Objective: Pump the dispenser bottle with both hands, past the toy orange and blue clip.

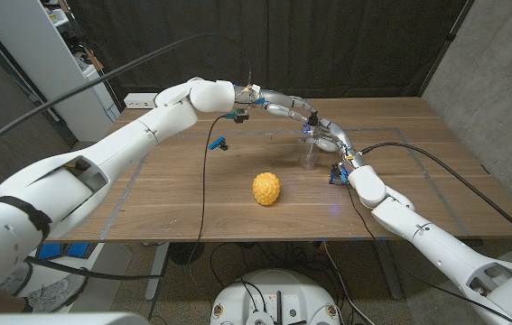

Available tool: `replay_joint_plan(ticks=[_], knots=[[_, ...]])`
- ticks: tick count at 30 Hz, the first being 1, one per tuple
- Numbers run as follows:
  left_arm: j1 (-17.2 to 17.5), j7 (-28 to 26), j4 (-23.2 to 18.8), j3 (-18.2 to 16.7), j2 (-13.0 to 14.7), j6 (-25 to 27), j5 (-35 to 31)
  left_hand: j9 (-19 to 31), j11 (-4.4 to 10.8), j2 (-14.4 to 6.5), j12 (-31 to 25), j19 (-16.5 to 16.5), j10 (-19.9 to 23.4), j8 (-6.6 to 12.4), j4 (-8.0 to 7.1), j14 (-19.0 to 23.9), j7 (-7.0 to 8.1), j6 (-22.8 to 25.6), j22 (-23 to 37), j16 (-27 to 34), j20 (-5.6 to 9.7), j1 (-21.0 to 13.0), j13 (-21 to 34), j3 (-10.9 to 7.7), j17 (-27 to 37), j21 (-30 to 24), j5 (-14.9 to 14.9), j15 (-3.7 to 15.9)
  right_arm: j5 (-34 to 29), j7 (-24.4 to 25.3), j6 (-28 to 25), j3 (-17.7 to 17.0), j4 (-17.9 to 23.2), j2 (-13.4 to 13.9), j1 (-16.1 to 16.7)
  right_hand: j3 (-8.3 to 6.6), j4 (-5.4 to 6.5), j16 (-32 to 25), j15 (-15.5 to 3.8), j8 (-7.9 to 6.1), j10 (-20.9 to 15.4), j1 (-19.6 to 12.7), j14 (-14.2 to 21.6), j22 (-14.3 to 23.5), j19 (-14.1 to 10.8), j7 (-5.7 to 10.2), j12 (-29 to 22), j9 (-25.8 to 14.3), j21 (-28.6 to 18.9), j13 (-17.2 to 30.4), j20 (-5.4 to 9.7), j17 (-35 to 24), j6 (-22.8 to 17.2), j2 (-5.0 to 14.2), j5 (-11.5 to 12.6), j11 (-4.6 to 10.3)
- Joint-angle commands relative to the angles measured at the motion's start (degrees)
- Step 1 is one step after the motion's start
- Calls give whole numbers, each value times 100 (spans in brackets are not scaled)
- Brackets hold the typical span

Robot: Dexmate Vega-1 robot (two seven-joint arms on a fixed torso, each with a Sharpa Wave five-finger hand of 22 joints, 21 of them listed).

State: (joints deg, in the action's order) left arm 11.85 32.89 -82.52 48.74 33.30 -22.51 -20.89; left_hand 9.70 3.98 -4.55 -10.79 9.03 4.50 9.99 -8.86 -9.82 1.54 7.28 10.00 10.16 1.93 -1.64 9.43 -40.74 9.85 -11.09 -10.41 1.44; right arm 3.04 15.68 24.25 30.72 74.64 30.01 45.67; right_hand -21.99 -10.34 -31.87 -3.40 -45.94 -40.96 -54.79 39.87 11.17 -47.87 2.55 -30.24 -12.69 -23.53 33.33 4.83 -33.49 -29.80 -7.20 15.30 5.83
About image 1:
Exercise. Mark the clear pump dispenser bottle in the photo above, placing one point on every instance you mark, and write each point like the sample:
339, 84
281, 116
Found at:
308, 155

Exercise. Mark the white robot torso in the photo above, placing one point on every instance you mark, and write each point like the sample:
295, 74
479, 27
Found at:
57, 319

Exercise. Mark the blue clip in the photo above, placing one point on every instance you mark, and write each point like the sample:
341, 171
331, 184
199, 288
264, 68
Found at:
216, 143

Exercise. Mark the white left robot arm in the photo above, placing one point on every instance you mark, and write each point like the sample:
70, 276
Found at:
115, 149

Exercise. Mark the black curtain frame pole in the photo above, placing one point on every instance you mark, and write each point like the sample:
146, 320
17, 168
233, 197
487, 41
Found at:
447, 43

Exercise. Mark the grey table leg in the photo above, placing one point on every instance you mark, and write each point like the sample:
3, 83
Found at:
388, 271
156, 264

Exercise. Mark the white power strip box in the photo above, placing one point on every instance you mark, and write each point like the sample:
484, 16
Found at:
138, 100

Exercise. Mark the grey sneaker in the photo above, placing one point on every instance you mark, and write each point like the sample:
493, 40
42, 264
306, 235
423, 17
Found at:
59, 293
16, 277

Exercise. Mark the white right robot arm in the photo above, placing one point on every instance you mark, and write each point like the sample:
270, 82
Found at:
418, 230

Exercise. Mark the person's leg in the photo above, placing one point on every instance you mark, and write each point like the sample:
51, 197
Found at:
2, 303

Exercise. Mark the black fabric curtain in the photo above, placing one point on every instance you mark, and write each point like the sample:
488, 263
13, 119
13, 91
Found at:
350, 45

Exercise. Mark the white cabinet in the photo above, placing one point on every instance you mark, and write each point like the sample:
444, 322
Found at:
34, 49

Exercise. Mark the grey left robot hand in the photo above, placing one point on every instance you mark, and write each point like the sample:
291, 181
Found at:
287, 104

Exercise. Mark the yellow bumpy toy orange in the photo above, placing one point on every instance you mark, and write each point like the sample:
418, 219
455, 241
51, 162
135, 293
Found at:
266, 188

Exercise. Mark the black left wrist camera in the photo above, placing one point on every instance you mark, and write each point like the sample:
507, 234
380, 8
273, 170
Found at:
239, 116

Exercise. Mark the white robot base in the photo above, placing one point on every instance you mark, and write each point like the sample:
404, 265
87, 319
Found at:
273, 293

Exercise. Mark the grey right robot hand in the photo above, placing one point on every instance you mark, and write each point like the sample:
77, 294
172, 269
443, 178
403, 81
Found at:
341, 137

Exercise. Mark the blue metal clamp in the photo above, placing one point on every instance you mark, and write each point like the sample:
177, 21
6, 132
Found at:
337, 179

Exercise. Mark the black round fan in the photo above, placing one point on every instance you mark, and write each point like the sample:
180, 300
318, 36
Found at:
185, 253

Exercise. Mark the blue black floor device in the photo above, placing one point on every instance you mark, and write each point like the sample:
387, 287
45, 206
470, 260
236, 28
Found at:
75, 249

